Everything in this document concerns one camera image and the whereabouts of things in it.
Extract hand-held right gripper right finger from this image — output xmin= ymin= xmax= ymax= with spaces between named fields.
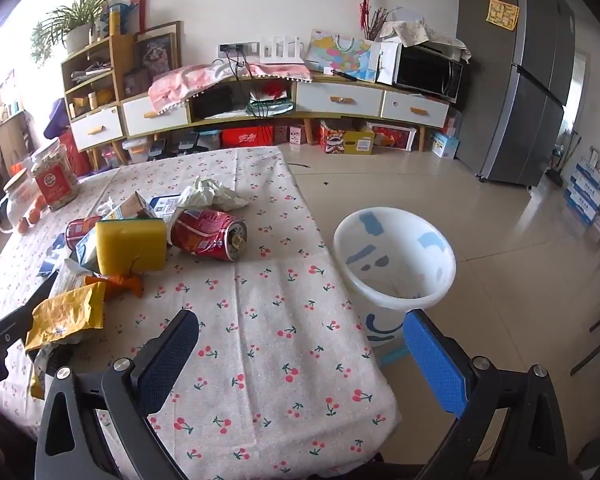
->
xmin=402 ymin=309 xmax=571 ymax=480

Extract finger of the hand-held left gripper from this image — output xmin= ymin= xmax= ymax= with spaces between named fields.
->
xmin=0 ymin=270 xmax=62 ymax=356

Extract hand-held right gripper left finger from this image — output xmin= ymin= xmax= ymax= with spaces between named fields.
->
xmin=34 ymin=309 xmax=201 ymax=480

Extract yellow snack wrapper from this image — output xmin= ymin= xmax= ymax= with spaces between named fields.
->
xmin=25 ymin=281 xmax=106 ymax=352

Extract white snack packet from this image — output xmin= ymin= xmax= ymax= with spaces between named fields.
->
xmin=50 ymin=258 xmax=101 ymax=306

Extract dark blue packet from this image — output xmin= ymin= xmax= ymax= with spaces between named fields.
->
xmin=37 ymin=232 xmax=71 ymax=277

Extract orange snack wrapper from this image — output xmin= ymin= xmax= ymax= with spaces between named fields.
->
xmin=85 ymin=271 xmax=145 ymax=301

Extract white plastic bin blue patches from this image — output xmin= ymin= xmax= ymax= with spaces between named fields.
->
xmin=332 ymin=206 xmax=457 ymax=356

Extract yellow sponge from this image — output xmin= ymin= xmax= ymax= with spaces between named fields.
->
xmin=95 ymin=217 xmax=168 ymax=276

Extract crushed red soda can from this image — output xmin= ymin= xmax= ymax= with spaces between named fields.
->
xmin=170 ymin=208 xmax=248 ymax=262

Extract dark blue carton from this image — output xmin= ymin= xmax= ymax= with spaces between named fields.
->
xmin=101 ymin=191 xmax=181 ymax=233

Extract white tissue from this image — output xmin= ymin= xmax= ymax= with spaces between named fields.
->
xmin=179 ymin=176 xmax=251 ymax=211

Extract clear plastic box blue latch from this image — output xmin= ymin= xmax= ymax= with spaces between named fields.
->
xmin=370 ymin=342 xmax=411 ymax=367

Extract glass pitcher cork lid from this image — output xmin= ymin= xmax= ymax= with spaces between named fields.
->
xmin=0 ymin=169 xmax=41 ymax=233

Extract cherry print tablecloth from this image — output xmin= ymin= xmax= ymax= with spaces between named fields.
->
xmin=0 ymin=146 xmax=402 ymax=480

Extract glass jar red label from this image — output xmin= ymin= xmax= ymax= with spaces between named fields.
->
xmin=30 ymin=140 xmax=81 ymax=212

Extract black chair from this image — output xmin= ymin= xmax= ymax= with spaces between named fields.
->
xmin=570 ymin=280 xmax=600 ymax=376

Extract red bag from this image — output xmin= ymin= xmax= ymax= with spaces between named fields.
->
xmin=57 ymin=130 xmax=93 ymax=178

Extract purple cloth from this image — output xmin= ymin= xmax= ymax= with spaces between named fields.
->
xmin=42 ymin=97 xmax=71 ymax=141

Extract wooden shelf unit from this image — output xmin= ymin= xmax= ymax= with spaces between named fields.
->
xmin=60 ymin=34 xmax=136 ymax=153

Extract small blue white box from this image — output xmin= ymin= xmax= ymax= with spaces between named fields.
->
xmin=432 ymin=130 xmax=461 ymax=160

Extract broom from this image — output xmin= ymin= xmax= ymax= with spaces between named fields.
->
xmin=545 ymin=130 xmax=581 ymax=186

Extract stack of blue white cartons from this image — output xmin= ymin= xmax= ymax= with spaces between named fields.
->
xmin=562 ymin=147 xmax=600 ymax=226

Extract red white picture box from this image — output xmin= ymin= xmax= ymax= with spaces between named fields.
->
xmin=367 ymin=122 xmax=418 ymax=152

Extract yellow printed cardboard box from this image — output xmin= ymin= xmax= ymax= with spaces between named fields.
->
xmin=320 ymin=120 xmax=376 ymax=155

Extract red gift box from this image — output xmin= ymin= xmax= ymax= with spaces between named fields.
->
xmin=221 ymin=127 xmax=273 ymax=150

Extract pink perforated box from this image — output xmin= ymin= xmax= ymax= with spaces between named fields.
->
xmin=274 ymin=125 xmax=308 ymax=145

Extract grey refrigerator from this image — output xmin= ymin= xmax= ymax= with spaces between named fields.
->
xmin=455 ymin=0 xmax=576 ymax=188

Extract wooden cabinet white drawers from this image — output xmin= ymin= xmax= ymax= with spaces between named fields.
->
xmin=121 ymin=62 xmax=451 ymax=141

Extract folded green red items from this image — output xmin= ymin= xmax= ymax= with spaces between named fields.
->
xmin=247 ymin=82 xmax=296 ymax=118

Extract pink cloth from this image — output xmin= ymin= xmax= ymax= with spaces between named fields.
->
xmin=147 ymin=62 xmax=313 ymax=113

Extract potted spider plant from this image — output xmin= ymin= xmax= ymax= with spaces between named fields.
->
xmin=30 ymin=0 xmax=126 ymax=66

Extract black microwave oven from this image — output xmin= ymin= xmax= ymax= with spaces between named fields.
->
xmin=392 ymin=42 xmax=466 ymax=103

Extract framed picture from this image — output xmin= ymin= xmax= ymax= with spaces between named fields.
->
xmin=132 ymin=21 xmax=183 ymax=76

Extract power strip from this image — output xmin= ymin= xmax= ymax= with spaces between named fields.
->
xmin=217 ymin=41 xmax=261 ymax=58

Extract map print bag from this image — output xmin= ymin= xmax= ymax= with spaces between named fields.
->
xmin=305 ymin=29 xmax=381 ymax=81

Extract floral cloth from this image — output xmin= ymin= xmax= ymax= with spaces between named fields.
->
xmin=377 ymin=20 xmax=473 ymax=63

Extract white router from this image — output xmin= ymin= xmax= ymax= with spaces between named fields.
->
xmin=259 ymin=34 xmax=306 ymax=65

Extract dried twigs bunch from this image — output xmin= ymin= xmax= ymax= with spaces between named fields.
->
xmin=367 ymin=6 xmax=403 ymax=41

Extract yellow paper note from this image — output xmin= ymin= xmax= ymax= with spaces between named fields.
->
xmin=486 ymin=0 xmax=521 ymax=31

